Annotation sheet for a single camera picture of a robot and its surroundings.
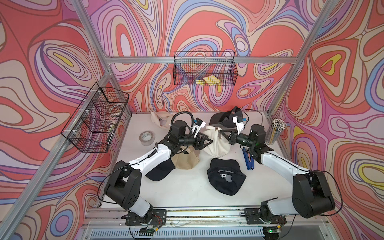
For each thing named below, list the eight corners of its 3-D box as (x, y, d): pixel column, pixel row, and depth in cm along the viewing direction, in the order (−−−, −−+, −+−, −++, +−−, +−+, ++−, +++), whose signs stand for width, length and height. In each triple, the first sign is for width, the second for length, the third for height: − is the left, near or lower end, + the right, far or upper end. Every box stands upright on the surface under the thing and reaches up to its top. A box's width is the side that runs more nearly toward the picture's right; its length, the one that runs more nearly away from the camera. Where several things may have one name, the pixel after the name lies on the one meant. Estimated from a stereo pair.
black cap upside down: (208, 194, 81) (209, 190, 76) (206, 162, 94) (207, 157, 88) (244, 194, 81) (248, 190, 76) (237, 162, 94) (240, 157, 88)
